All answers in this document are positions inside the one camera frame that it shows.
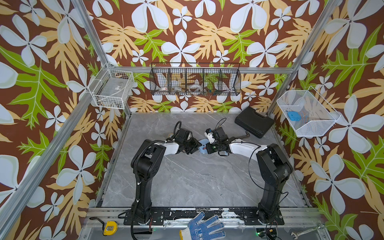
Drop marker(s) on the white wire basket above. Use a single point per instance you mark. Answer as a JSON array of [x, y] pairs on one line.
[[111, 87], [318, 115]]

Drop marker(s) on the white wire basket left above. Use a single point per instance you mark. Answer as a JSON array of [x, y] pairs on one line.
[[111, 87]]

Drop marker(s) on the white wire basket right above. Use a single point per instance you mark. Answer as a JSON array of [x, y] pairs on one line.
[[318, 115]]

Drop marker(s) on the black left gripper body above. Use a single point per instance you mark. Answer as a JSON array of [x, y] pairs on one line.
[[190, 146]]

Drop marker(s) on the grey allen wrench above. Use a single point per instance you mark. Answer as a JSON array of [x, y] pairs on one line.
[[246, 135]]

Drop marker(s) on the silver spanner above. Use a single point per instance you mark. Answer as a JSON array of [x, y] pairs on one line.
[[296, 235]]

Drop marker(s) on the black plastic tool case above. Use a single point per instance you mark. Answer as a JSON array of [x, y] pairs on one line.
[[254, 122]]

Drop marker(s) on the yellow tape measure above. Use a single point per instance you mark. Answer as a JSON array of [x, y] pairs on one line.
[[110, 228]]

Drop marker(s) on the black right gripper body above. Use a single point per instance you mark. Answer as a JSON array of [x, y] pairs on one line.
[[213, 147]]

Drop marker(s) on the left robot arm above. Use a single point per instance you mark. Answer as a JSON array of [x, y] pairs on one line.
[[146, 164]]

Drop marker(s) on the blue object in basket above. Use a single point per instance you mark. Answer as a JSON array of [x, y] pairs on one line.
[[294, 116]]

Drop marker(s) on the black wire basket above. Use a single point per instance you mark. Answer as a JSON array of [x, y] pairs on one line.
[[217, 79]]

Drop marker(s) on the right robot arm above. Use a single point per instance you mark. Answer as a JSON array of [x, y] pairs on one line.
[[275, 168]]

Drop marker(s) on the blue dotted work glove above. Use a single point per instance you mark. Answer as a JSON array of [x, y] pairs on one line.
[[200, 229]]

